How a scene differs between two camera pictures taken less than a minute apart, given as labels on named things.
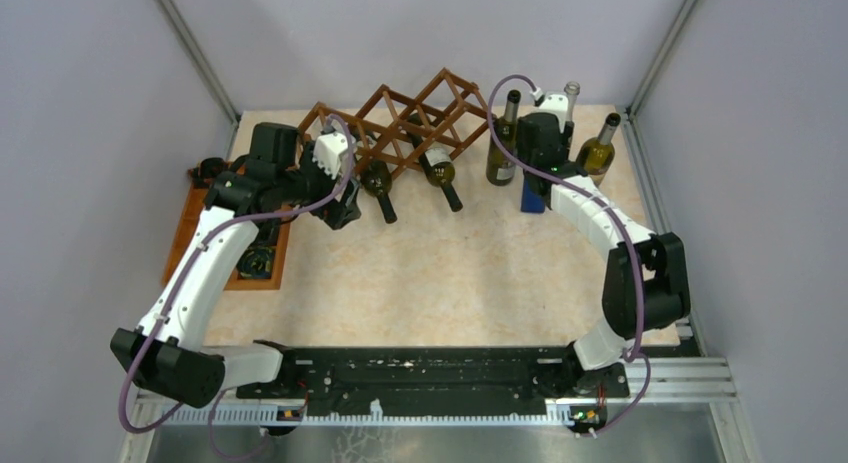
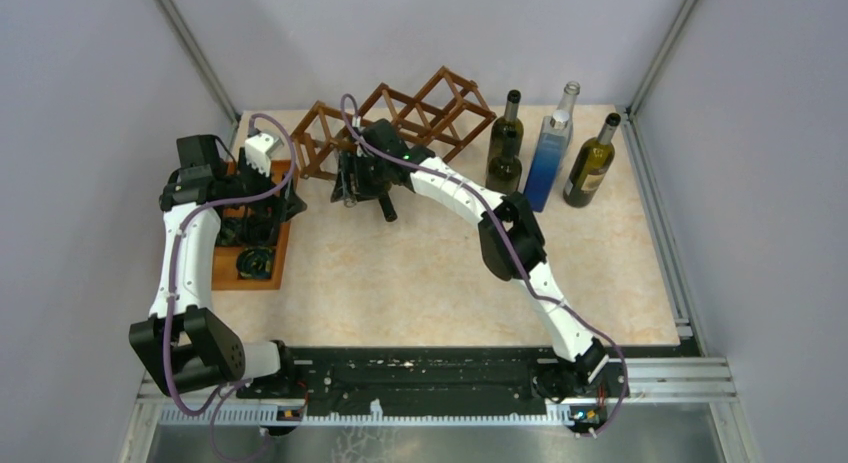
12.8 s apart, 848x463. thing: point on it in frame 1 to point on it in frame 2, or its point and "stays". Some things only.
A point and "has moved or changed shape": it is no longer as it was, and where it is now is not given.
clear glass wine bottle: [572, 89] stays
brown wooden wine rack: [449, 116] stays
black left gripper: [339, 211] to [280, 207]
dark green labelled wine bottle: [501, 168] stays
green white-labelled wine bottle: [438, 167] has moved or changed shape
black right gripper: [565, 138] to [349, 164]
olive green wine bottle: [596, 155] stays
